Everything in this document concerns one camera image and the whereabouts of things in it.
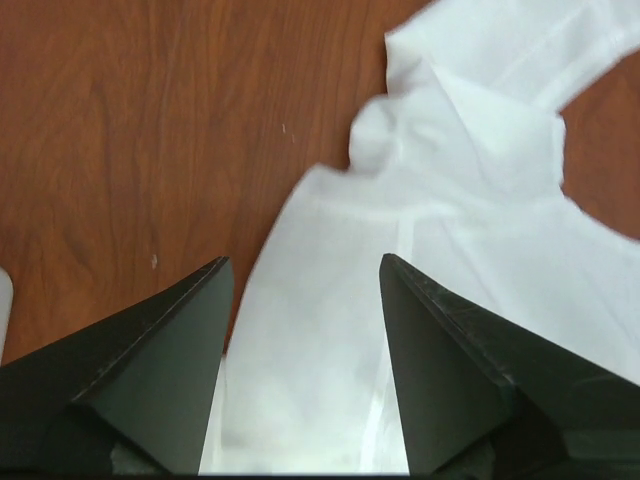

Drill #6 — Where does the white long sleeve shirt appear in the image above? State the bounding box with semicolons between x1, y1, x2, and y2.
200;1;639;474

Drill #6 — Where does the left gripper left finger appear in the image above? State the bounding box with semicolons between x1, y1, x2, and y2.
1;257;234;475

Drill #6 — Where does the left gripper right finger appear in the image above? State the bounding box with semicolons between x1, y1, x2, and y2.
379;254;639;475

